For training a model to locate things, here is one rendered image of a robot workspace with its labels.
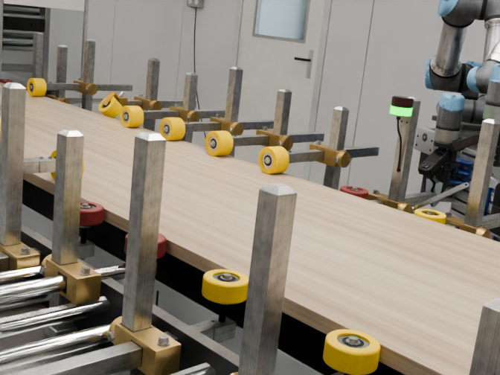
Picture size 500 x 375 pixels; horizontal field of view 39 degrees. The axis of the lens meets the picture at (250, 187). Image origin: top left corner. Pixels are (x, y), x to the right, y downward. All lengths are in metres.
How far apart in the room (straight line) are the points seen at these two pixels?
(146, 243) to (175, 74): 5.58
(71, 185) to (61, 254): 0.13
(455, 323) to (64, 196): 0.70
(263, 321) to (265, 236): 0.11
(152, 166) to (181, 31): 5.56
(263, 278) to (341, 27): 4.61
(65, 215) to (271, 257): 0.53
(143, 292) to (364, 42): 4.32
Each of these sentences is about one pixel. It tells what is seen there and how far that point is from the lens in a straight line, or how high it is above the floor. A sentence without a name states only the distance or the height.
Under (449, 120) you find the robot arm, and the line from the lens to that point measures 2.31.
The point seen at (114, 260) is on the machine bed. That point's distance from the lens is 1.61.
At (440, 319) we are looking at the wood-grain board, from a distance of 1.22.
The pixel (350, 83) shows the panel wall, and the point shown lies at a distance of 5.38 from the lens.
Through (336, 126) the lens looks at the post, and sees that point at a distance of 2.23.
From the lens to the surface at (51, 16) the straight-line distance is 4.15.
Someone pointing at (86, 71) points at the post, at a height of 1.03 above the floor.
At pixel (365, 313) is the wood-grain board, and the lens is 1.18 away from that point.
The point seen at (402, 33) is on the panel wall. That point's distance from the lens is 5.17.
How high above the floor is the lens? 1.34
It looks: 13 degrees down
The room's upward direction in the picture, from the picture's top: 6 degrees clockwise
